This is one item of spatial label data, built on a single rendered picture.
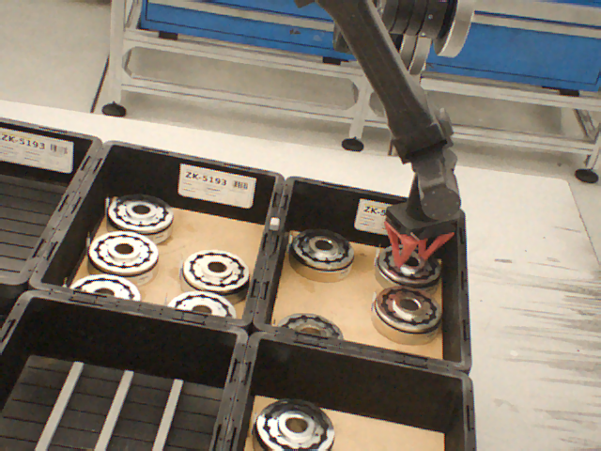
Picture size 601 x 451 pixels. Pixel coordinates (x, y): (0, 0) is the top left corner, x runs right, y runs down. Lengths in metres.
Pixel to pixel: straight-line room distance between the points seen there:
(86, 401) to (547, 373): 0.79
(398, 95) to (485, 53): 2.13
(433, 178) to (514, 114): 2.67
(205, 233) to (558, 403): 0.63
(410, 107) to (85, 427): 0.61
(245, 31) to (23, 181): 1.79
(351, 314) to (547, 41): 2.11
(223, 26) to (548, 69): 1.08
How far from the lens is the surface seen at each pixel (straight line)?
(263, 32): 3.50
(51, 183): 1.82
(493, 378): 1.79
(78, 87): 3.82
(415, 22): 1.90
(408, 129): 1.52
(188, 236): 1.72
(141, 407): 1.43
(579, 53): 3.64
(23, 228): 1.72
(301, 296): 1.63
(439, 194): 1.52
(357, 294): 1.66
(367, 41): 1.36
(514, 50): 3.59
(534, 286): 2.03
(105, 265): 1.60
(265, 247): 1.55
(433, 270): 1.71
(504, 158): 3.86
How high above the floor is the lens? 1.85
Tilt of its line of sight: 35 degrees down
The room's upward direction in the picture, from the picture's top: 11 degrees clockwise
